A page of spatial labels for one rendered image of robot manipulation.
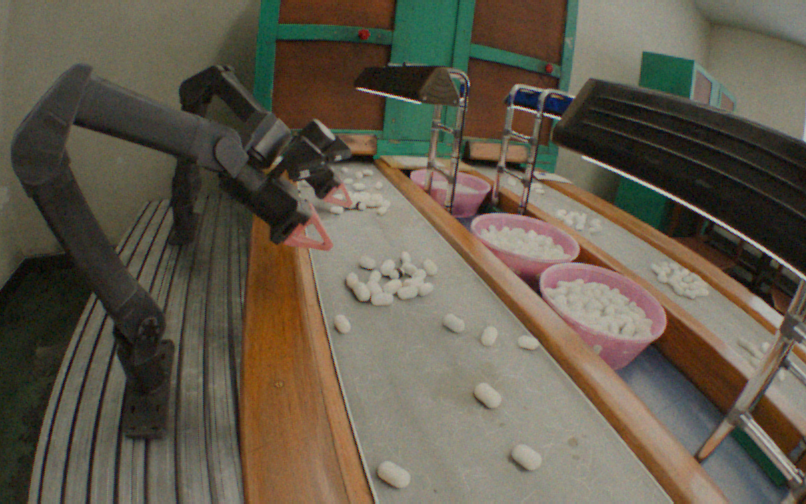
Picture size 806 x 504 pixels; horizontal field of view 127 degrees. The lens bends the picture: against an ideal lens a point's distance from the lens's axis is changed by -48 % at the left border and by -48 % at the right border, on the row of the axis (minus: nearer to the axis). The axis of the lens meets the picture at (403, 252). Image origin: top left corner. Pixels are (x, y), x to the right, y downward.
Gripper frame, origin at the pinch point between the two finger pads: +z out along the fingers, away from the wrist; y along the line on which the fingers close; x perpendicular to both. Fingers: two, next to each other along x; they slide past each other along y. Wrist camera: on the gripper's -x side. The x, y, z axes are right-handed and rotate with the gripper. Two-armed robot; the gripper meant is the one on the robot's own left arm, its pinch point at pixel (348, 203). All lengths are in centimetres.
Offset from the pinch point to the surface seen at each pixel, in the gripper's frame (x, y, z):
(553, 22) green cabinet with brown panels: -116, 51, 24
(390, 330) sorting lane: 3.2, -49.0, -1.3
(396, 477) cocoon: 6, -73, -8
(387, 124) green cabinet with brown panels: -26, 50, 8
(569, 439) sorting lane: -6, -74, 9
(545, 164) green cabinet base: -69, 49, 75
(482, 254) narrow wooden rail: -14.1, -32.3, 14.9
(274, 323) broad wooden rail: 12, -48, -15
